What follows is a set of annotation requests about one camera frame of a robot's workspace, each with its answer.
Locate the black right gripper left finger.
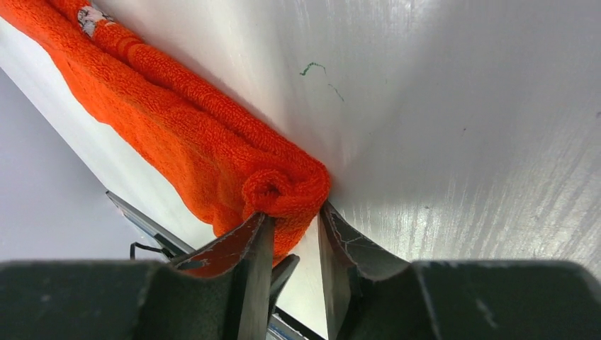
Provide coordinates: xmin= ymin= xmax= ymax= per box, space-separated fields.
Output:
xmin=1 ymin=213 xmax=274 ymax=339

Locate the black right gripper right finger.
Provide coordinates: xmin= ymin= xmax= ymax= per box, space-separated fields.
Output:
xmin=318 ymin=203 xmax=600 ymax=339

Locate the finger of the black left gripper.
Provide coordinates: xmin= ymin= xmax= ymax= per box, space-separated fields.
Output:
xmin=268 ymin=254 xmax=300 ymax=321

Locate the orange cloth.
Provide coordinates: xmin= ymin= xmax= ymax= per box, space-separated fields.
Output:
xmin=1 ymin=1 xmax=331 ymax=262

